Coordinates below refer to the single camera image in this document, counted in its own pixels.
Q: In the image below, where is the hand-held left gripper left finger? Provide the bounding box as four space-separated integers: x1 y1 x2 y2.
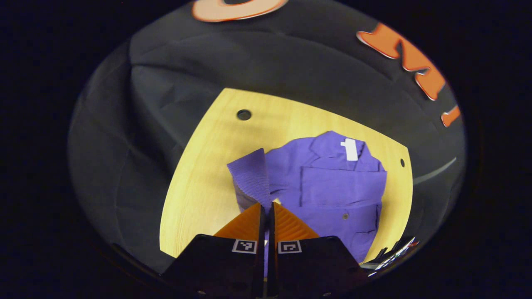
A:
160 202 266 297

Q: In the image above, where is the dark equipment with cables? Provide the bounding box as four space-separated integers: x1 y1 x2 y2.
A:
361 236 419 271

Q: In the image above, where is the purple shirt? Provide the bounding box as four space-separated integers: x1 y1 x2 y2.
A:
227 131 388 277

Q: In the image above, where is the black backdrop cloth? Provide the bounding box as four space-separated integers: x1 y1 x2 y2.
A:
68 0 466 274

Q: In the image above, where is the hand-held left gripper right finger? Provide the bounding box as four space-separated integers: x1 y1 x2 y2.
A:
266 201 368 297

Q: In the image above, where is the white vertical pole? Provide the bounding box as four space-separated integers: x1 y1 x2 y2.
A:
413 156 458 186

